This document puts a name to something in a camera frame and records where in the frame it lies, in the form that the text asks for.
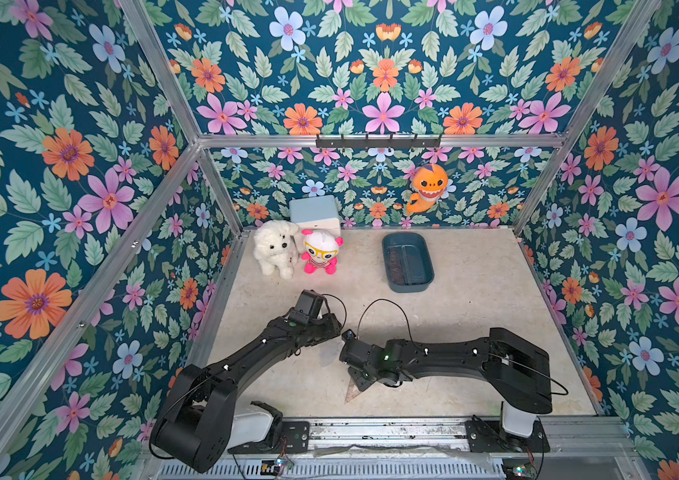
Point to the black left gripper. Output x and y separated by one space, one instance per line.
331 327

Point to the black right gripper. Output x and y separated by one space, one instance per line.
351 352

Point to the teal plastic storage box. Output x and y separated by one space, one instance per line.
408 265

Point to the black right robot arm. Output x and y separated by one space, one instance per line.
516 368

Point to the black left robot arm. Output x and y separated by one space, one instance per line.
197 423

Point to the light blue white box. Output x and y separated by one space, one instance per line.
317 213

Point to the pink white toy figure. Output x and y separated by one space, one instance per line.
322 250

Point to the white plush dog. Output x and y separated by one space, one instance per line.
275 249

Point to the orange shark plush toy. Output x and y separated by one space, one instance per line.
429 183

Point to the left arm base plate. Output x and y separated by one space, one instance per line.
289 437

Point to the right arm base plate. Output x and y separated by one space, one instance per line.
487 436

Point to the black hook rail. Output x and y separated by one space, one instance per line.
368 141

